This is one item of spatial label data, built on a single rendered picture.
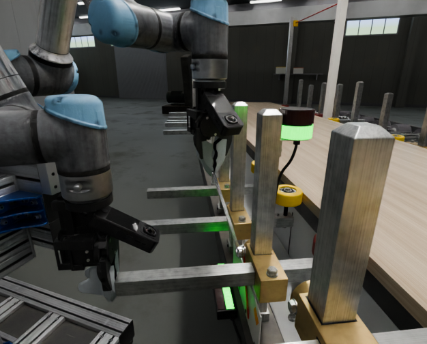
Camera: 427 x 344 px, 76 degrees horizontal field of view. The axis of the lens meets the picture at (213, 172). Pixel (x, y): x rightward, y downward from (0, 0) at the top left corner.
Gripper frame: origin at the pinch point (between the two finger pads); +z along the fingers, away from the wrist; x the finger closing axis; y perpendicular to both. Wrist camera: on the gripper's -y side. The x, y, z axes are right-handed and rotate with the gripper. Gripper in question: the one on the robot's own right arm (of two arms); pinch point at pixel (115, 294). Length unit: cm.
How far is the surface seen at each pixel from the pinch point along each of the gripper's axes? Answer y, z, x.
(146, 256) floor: 13, 82, -125
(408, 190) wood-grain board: -75, -9, -22
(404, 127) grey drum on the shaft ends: -178, -4, -146
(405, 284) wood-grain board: -46.5, -8.4, 11.6
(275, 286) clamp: -28.6, -3.7, 4.9
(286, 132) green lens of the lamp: -30.4, -29.5, -2.0
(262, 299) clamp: -26.5, -0.9, 4.9
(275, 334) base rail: -31.0, 11.8, 1.5
